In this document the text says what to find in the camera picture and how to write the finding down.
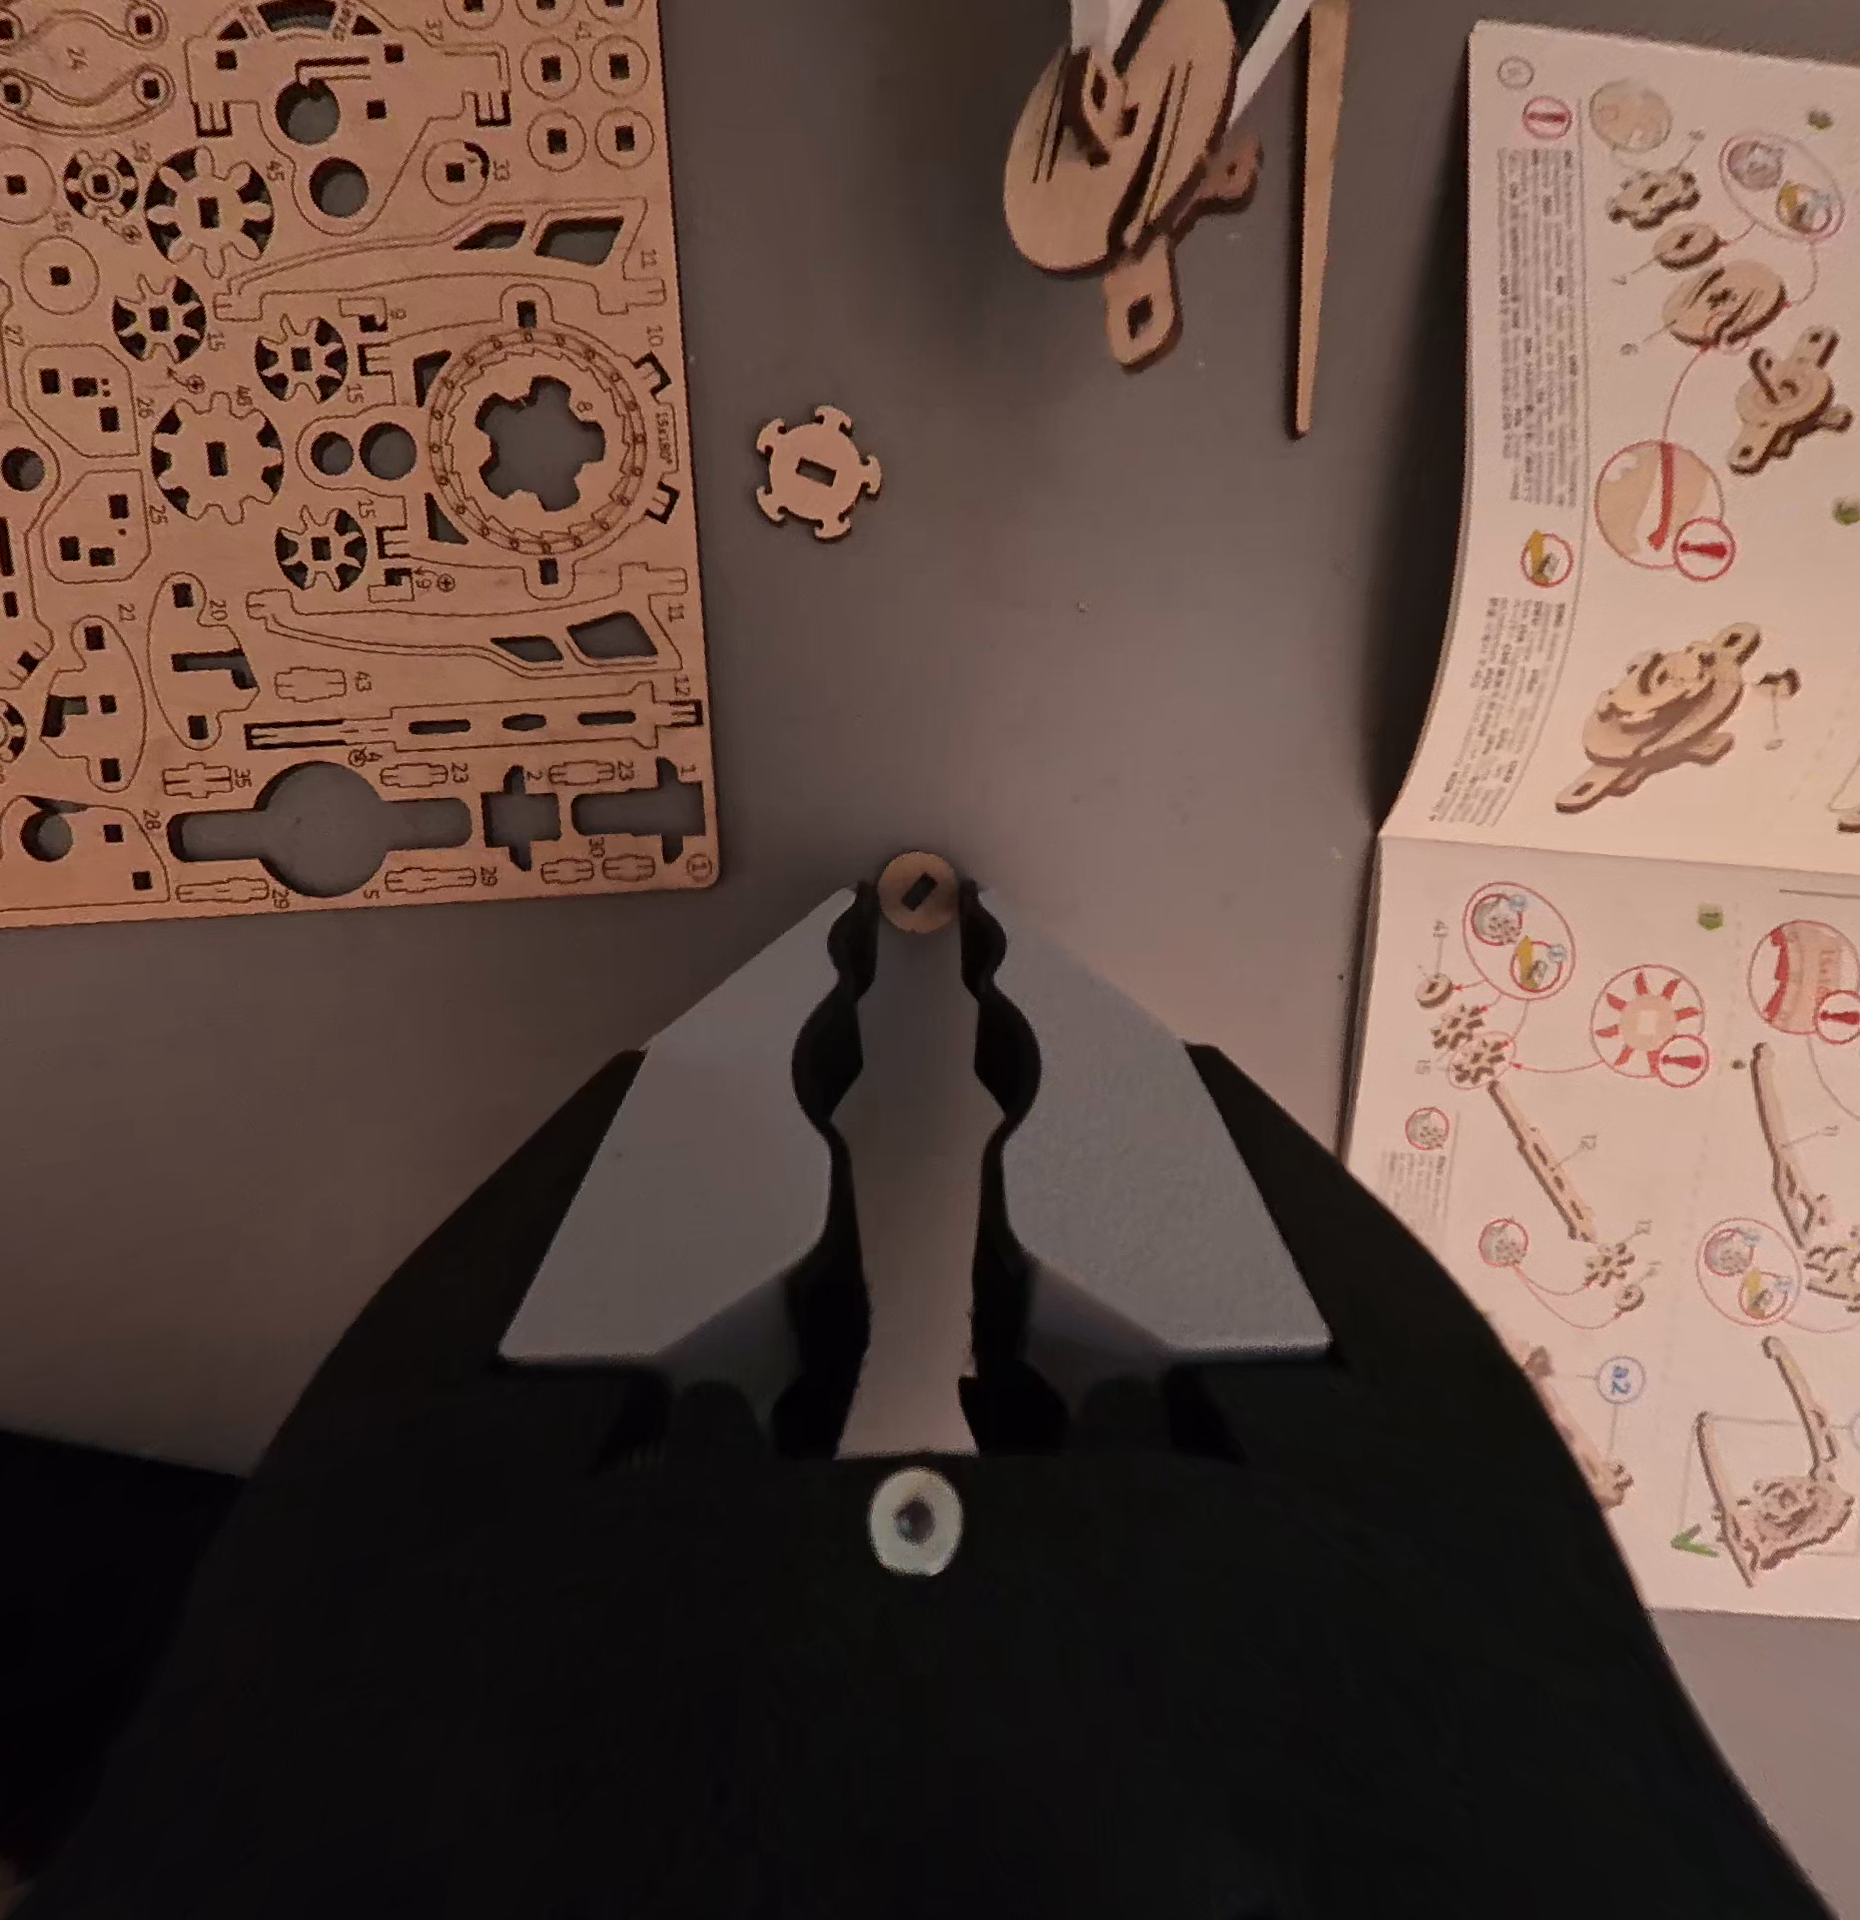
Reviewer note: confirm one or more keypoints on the thin wooden stick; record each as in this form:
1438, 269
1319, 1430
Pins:
1313, 225

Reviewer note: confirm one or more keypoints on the laser-cut wooden parts sheet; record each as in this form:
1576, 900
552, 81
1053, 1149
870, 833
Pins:
599, 298

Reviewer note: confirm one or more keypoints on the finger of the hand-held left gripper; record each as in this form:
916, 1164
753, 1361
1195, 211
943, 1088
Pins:
1097, 22
1273, 37

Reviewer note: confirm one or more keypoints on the small round wooden washer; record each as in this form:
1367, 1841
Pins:
900, 870

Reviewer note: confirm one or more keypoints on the wooden model assembly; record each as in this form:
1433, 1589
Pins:
1065, 194

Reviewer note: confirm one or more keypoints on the small wooden gear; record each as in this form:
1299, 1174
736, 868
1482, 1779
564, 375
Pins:
787, 450

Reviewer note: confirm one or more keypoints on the illustrated instruction booklet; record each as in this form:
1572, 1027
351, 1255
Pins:
1560, 450

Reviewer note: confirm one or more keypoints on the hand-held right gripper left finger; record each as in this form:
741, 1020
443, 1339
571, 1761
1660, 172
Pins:
690, 1200

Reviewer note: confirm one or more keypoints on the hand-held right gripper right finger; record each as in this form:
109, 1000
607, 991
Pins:
1156, 1200

